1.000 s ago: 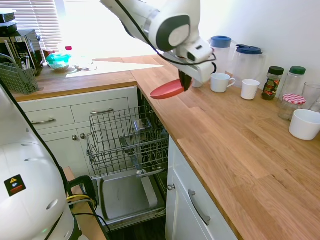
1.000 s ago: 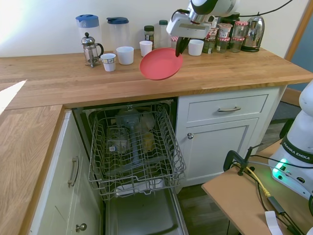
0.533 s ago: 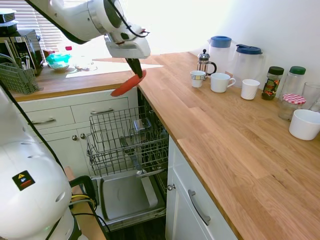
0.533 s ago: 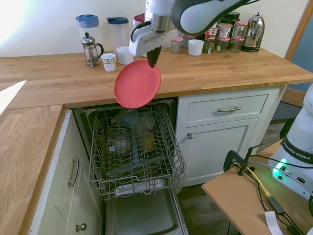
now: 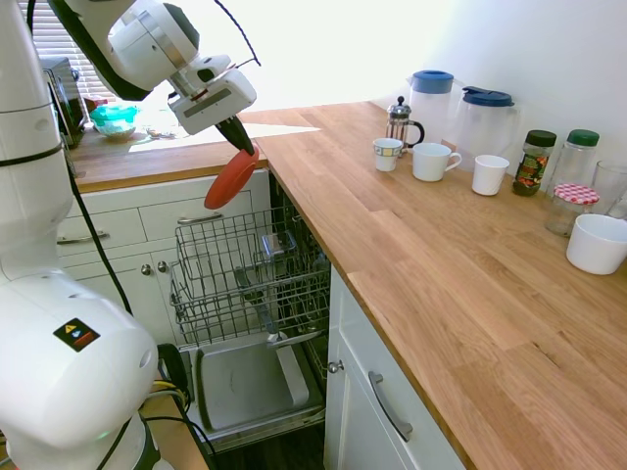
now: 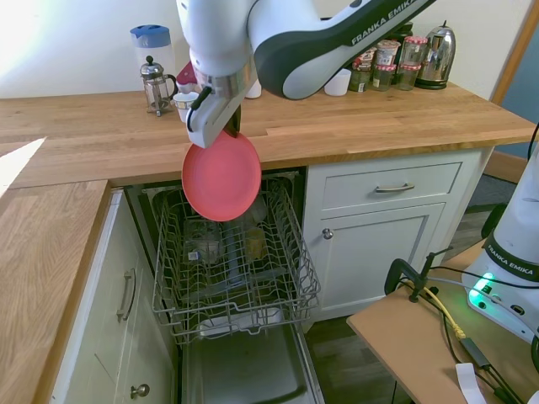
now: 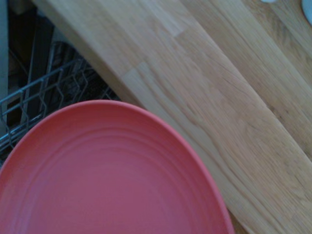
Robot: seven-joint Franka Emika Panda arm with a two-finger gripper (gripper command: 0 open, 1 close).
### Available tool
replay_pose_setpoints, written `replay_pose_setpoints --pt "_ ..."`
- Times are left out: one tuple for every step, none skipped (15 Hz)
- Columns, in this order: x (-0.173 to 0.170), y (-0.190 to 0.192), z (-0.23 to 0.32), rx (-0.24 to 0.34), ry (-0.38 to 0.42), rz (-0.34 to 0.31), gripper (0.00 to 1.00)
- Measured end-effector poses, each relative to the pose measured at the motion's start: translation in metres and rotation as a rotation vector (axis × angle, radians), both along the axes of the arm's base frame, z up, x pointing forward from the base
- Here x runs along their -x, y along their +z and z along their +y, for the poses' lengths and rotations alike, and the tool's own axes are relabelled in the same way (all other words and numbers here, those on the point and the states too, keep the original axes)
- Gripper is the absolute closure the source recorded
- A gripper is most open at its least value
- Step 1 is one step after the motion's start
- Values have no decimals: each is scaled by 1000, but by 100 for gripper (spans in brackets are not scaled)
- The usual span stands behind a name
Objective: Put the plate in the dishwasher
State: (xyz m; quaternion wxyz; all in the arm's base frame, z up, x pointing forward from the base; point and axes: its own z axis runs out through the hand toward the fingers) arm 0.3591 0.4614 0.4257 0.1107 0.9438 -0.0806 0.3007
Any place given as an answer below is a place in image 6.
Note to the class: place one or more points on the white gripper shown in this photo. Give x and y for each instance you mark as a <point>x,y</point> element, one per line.
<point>202,126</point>

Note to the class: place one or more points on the red plastic plate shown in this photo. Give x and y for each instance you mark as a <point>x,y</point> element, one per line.
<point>221,181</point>

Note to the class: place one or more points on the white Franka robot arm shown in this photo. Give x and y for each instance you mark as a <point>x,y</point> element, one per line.
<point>219,33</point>

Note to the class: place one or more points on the white mug by plate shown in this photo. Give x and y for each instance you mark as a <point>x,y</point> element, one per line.
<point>338,84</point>

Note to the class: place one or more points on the grey dishwasher spray tube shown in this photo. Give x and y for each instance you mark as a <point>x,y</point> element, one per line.
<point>233,252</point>

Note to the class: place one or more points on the steel dishwasher door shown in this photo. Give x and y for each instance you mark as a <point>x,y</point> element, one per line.
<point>252,370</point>

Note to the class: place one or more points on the white ribbed cup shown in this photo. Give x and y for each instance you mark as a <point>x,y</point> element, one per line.
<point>254,91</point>

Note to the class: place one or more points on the small patterned white cup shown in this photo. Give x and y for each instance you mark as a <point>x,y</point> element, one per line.
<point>182,105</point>

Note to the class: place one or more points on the glass metal French press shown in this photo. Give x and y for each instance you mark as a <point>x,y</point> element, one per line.
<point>156,88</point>

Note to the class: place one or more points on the clear pitcher light blue lid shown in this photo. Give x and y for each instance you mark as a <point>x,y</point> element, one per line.
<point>151,48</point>

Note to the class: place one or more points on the yellowish drinking glass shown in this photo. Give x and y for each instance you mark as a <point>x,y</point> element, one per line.
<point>255,244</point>

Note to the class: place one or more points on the clear glass food container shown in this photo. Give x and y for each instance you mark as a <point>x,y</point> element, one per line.
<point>202,244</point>

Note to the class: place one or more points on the green glass jar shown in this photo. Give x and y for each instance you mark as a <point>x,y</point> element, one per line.
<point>360,81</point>

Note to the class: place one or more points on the round metal cabinet knob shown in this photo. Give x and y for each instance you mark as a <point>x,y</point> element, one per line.
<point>327,234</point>
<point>140,391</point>

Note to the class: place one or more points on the printed pot red label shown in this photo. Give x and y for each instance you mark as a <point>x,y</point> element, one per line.
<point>365,59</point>

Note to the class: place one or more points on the glass jar checkered lid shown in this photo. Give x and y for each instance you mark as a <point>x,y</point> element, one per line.
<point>408,78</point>
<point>384,78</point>

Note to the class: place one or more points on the white printed yoghurt pot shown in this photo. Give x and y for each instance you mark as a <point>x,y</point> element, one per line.
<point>387,52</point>

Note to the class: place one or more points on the tall jar checkered lid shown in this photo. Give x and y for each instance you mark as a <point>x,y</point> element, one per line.
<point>414,50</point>

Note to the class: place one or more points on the white cabinet with drawer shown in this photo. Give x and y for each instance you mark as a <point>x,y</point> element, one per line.
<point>379,261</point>

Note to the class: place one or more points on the stainless steel kettle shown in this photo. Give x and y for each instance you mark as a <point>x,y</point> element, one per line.
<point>438,59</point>

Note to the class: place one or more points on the black screw clamp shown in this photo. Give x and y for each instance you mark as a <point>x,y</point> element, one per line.
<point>389,278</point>

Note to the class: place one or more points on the white corner cabinet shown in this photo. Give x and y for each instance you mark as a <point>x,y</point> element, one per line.
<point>105,336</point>

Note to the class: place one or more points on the white paper strip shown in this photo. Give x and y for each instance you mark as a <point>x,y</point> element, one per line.
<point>469,383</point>

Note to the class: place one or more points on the wooden door frame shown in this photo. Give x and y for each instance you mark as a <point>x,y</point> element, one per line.
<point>514,59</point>

